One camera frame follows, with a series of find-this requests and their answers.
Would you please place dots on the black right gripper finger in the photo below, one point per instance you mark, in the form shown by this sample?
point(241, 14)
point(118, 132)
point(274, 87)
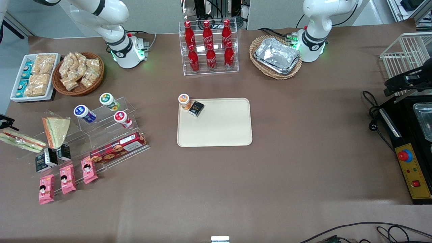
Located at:
point(6, 121)

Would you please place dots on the sandwich with red filling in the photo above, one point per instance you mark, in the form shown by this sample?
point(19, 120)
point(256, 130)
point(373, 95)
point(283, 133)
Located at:
point(23, 141)

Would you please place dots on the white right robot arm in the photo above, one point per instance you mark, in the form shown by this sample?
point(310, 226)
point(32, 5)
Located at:
point(111, 13)

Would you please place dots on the wrapped triangle sandwich with carrot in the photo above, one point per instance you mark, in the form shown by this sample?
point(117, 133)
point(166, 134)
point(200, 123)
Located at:
point(57, 131)

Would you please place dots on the cream plastic tray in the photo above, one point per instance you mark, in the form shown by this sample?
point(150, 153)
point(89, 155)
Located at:
point(222, 125)

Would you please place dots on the metal machine tray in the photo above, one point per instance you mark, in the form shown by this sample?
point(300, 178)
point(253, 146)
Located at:
point(425, 118)

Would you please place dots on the white rectangular dish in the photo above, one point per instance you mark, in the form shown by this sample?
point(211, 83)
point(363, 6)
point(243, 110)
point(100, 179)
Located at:
point(32, 98)

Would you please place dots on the teal snack packet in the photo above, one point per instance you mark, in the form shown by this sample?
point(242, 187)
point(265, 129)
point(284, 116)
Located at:
point(27, 70)
point(22, 87)

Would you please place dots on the clear acrylic stepped stand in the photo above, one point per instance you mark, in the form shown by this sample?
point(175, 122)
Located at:
point(30, 158)
point(98, 130)

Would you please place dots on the brown rice cracker pack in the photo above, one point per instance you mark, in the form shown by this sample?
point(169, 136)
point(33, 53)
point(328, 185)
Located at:
point(44, 63)
point(37, 84)

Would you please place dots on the small black box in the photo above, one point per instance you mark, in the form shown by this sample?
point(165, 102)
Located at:
point(64, 152)
point(51, 157)
point(41, 163)
point(196, 108)

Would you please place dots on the clear bag of crackers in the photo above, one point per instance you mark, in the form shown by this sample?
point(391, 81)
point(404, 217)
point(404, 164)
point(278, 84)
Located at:
point(88, 78)
point(67, 65)
point(69, 83)
point(81, 60)
point(93, 64)

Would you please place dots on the blue cap yogurt bottle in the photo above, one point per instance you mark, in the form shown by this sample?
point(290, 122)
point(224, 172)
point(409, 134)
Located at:
point(84, 113)

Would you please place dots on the wicker basket with snack bags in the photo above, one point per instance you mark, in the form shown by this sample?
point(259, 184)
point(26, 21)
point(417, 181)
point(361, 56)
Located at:
point(79, 91)

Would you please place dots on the pink snack packet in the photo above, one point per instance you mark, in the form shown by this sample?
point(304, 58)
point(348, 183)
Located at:
point(68, 180)
point(89, 170)
point(46, 190)

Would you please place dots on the green cap yogurt bottle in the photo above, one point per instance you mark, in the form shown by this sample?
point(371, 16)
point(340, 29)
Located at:
point(108, 100)

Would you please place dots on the red tartan shortbread box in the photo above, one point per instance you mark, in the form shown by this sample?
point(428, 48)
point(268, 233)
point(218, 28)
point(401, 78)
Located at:
point(114, 148)

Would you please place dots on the red cap yogurt bottle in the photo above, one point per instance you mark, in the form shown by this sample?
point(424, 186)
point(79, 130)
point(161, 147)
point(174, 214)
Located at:
point(121, 118)

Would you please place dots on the orange cap yogurt bottle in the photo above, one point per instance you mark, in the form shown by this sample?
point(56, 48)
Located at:
point(184, 100)

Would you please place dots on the red cola bottle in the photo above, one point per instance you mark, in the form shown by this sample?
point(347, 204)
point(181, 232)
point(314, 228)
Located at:
point(193, 59)
point(189, 32)
point(226, 31)
point(207, 32)
point(211, 58)
point(229, 56)

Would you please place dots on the clear acrylic bottle rack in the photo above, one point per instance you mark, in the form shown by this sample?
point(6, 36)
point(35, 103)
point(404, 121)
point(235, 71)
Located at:
point(236, 50)

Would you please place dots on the small silver object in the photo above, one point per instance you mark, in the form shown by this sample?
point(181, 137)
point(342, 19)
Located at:
point(220, 239)

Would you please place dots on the wicker basket with foil trays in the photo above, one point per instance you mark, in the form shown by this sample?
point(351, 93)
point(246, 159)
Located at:
point(260, 42)

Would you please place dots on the stack of foil trays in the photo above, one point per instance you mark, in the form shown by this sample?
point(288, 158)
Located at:
point(276, 54)

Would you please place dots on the black machine with yellow panel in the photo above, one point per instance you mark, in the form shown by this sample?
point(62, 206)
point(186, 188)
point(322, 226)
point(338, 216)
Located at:
point(405, 114)

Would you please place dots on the red emergency stop button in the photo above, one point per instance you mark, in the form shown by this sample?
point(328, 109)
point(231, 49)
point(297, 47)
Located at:
point(405, 155)

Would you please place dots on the black machine lever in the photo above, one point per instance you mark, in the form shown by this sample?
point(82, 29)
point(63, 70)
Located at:
point(405, 81)

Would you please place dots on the black metal frame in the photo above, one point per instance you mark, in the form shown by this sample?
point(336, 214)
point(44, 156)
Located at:
point(199, 6)

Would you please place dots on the aluminium frame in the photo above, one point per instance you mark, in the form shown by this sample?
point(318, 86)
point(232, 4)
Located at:
point(423, 13)

